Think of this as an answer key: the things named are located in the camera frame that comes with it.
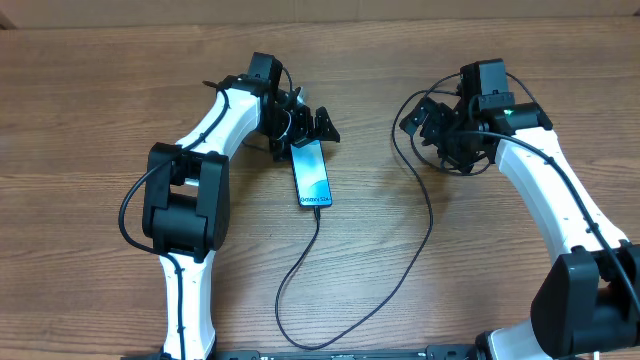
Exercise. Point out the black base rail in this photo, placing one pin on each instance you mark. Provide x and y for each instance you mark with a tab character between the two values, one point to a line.
340	355

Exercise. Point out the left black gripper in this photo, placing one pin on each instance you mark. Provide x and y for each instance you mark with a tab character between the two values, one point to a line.
304	131

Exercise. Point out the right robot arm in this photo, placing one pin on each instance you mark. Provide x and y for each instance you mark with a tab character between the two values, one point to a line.
589	300

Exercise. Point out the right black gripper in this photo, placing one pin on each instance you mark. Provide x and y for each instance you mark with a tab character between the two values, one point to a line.
436	112

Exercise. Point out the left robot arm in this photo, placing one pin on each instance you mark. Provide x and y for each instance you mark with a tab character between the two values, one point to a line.
186	209

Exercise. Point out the Samsung Galaxy smartphone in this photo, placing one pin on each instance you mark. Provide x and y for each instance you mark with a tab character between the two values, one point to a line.
310	175

